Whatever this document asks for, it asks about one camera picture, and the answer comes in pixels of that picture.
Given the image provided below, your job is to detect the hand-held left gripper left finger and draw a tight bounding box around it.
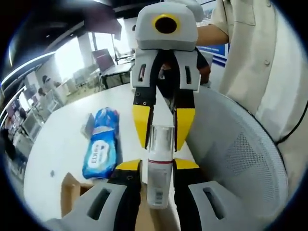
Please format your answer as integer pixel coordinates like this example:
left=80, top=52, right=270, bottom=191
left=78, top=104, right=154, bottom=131
left=45, top=158, right=143, bottom=231

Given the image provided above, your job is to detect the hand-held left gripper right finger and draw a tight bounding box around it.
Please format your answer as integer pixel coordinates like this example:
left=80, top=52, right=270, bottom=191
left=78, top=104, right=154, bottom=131
left=173, top=157, right=249, bottom=231

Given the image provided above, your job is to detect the clear white bottle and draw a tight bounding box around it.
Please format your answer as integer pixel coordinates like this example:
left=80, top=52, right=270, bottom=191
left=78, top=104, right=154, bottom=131
left=145, top=124, right=176, bottom=209

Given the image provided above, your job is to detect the blue soft wipes pack item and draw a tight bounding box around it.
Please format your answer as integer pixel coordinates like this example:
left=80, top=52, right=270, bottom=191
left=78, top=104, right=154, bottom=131
left=82, top=107, right=120, bottom=180

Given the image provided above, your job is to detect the brown cardboard shoe box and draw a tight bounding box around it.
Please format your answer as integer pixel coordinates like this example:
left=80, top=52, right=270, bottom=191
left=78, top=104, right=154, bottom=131
left=60, top=172, right=181, bottom=231

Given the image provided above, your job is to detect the metal light stand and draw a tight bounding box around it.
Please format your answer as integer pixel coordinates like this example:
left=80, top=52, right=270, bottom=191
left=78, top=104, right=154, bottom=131
left=111, top=33, right=121, bottom=65

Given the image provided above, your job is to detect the black light flag panel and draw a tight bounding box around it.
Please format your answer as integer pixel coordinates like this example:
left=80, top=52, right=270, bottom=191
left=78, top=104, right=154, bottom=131
left=83, top=13, right=123, bottom=40

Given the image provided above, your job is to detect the grey work desk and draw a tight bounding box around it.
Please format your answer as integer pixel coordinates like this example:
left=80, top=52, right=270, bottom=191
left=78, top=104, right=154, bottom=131
left=100, top=62, right=135, bottom=90

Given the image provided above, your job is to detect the grey mesh office chair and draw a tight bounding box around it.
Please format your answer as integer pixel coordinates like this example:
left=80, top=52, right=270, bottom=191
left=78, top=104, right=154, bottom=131
left=185, top=84, right=289, bottom=218

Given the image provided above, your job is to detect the dark red display screen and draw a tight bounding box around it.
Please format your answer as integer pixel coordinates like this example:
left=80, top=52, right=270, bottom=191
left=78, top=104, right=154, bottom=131
left=92, top=48, right=116, bottom=73

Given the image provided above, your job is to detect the person in beige shirt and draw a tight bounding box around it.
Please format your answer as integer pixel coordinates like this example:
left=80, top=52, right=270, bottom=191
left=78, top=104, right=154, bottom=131
left=211, top=0, right=308, bottom=145

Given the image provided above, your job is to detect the row of ceiling light strips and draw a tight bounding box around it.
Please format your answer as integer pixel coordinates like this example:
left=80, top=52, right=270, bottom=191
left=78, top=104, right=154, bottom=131
left=0, top=50, right=57, bottom=84

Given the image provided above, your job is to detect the black cable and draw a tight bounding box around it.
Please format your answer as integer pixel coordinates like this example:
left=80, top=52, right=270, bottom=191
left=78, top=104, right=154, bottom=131
left=276, top=101, right=308, bottom=145

